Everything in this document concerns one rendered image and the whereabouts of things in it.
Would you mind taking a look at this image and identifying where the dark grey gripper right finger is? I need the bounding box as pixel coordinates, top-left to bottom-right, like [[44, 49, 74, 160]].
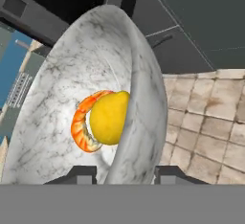
[[154, 165, 211, 186]]

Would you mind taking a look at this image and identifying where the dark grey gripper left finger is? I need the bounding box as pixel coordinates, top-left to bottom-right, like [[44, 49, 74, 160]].
[[43, 165, 98, 186]]

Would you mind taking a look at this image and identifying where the white marble bowl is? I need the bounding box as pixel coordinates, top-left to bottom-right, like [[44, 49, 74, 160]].
[[0, 4, 169, 185]]

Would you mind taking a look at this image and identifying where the orange shrimp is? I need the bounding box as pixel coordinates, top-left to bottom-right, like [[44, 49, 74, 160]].
[[70, 89, 116, 154]]

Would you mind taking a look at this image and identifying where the yellow lemon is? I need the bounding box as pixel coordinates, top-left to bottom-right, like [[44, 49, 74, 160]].
[[89, 90, 131, 146]]

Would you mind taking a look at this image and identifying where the dark grey microwave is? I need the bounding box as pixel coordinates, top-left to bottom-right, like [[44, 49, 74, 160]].
[[0, 0, 113, 48]]

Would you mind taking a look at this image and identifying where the dark grey drawer front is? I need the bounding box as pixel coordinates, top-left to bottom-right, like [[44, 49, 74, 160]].
[[145, 25, 214, 75]]

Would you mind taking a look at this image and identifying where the dark grey cupboard door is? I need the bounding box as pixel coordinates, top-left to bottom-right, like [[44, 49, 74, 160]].
[[145, 0, 245, 71]]

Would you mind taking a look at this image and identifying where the dark grey cupboard panel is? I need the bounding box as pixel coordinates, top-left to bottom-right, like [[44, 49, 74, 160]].
[[131, 0, 180, 38]]

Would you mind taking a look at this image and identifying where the dark drawer handle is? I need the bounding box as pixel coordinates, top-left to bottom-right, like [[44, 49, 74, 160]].
[[150, 34, 174, 49]]

